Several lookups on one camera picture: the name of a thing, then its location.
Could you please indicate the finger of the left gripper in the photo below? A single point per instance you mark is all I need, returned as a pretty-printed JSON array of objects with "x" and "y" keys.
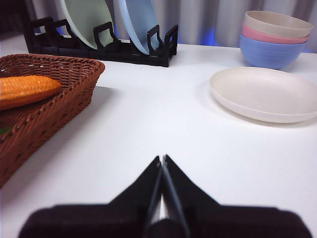
[
  {"x": 99, "y": 220},
  {"x": 235, "y": 223}
]

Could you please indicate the brown wicker basket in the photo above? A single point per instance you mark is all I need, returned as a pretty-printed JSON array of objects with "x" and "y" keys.
[{"x": 57, "y": 104}]

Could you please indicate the orange corn cob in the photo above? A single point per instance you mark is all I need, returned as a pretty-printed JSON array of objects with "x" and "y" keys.
[{"x": 24, "y": 90}]

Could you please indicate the cream white plate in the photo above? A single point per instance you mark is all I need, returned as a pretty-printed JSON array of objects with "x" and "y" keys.
[{"x": 262, "y": 94}]

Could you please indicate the black dish rack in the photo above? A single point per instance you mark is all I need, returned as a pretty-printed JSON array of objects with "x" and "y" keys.
[{"x": 123, "y": 53}]

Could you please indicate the blue bowl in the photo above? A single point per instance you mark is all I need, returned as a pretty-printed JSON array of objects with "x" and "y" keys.
[{"x": 270, "y": 54}]

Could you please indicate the pink bowl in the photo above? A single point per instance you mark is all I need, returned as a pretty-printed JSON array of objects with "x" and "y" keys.
[{"x": 260, "y": 37}]

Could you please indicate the pale green plate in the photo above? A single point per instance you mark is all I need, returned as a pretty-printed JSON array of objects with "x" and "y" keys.
[{"x": 86, "y": 19}]

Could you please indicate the pale blue plate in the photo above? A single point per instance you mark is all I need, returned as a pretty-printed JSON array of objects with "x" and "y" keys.
[{"x": 138, "y": 22}]

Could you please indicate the beige bowl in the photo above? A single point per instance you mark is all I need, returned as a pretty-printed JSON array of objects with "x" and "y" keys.
[{"x": 277, "y": 24}]

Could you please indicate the black metal shelf frame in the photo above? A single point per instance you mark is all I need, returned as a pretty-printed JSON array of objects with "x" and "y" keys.
[{"x": 12, "y": 17}]

